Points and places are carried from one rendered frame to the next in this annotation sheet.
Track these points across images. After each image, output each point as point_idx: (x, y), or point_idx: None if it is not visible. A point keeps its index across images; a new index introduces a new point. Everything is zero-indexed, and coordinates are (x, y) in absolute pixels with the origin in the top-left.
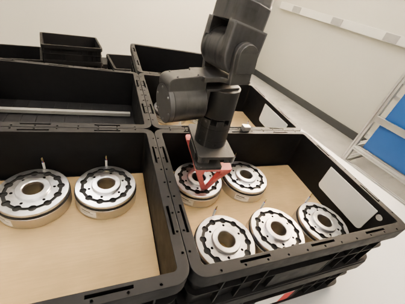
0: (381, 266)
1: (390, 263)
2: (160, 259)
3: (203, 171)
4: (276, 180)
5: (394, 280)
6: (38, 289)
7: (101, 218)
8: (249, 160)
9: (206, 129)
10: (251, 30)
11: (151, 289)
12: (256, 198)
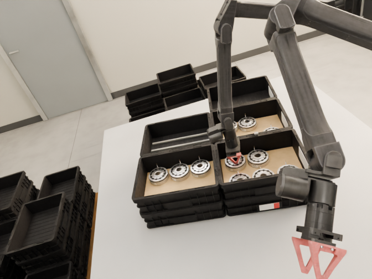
0: (354, 197)
1: (362, 196)
2: None
3: (230, 157)
4: (279, 156)
5: (358, 203)
6: None
7: (200, 177)
8: (265, 147)
9: (227, 142)
10: (227, 114)
11: (208, 187)
12: (262, 165)
